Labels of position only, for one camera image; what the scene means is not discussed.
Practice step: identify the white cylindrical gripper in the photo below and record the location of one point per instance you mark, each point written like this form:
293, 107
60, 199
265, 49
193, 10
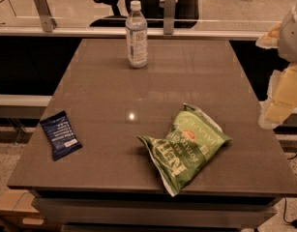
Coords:
291, 42

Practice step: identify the left metal glass bracket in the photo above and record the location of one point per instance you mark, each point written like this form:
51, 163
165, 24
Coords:
48, 22

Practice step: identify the clear plastic water bottle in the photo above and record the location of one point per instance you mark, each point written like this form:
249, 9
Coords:
136, 32

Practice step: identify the black office chair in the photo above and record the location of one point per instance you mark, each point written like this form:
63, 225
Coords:
186, 13

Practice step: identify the green jalapeno chip bag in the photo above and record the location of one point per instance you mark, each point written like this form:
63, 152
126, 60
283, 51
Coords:
193, 139

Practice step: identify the cardboard box under table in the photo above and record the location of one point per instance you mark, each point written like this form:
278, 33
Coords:
18, 214

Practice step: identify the blue snack wrapper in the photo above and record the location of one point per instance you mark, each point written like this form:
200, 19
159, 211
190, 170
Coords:
60, 134

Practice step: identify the right metal glass bracket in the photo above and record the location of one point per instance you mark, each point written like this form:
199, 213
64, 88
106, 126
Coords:
168, 16

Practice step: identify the metal glass bracket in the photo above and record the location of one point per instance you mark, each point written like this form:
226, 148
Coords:
168, 16
48, 22

